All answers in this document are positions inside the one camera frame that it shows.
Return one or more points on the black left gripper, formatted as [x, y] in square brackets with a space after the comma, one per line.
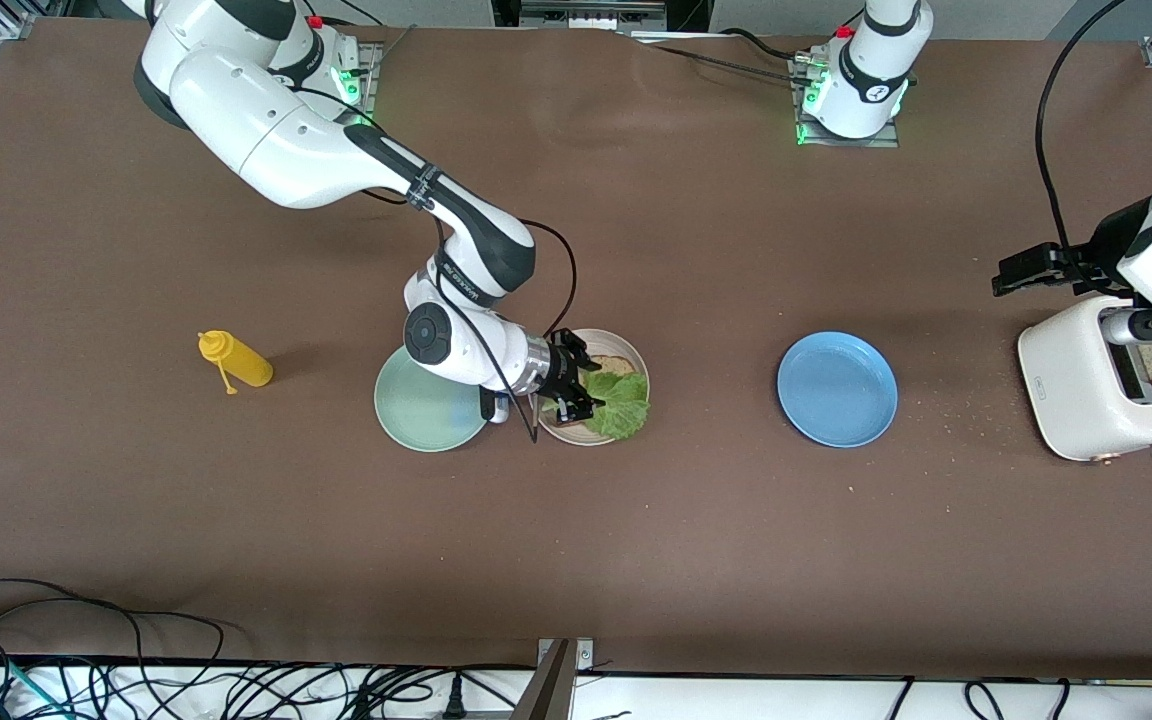
[1099, 257]

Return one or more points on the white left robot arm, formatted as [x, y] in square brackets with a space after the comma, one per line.
[876, 60]

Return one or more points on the brown table cover sheet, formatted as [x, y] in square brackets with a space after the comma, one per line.
[636, 560]

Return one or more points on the blue plate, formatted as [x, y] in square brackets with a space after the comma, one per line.
[836, 390]

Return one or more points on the beige plate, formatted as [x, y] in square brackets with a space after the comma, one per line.
[566, 433]

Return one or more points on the white toaster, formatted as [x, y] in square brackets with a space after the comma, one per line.
[1071, 385]

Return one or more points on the black equipment box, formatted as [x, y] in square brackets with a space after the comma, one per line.
[596, 12]

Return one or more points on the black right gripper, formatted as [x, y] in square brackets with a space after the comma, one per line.
[563, 369]

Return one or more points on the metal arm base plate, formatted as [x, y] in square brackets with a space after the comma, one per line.
[372, 70]
[851, 143]

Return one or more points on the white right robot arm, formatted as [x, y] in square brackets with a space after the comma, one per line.
[266, 130]

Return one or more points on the green lettuce leaf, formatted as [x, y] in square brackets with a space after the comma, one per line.
[621, 410]

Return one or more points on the black power plug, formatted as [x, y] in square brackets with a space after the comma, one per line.
[454, 700]

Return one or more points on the yellow mustard squeeze bottle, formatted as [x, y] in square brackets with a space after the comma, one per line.
[246, 365]

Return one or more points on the dark metal bar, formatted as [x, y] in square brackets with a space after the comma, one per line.
[548, 690]

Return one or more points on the grey metal bracket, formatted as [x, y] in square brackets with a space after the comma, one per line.
[584, 655]

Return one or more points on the mint green plate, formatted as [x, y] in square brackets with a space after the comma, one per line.
[416, 410]

